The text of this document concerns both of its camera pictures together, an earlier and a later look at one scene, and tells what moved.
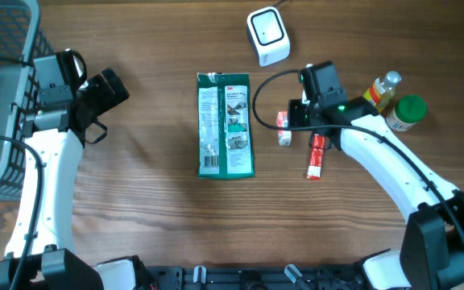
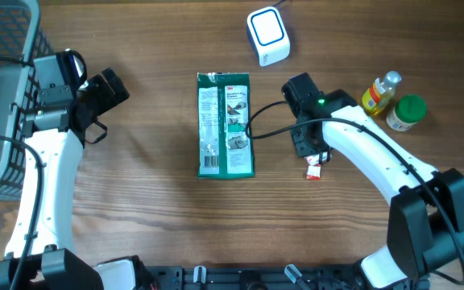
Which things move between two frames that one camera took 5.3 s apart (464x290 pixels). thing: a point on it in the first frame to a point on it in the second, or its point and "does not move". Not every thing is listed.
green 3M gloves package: x=225 y=132 does not move
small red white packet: x=284 y=137 to x=313 y=162
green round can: x=408 y=110 does not move
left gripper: x=104 y=89 does not move
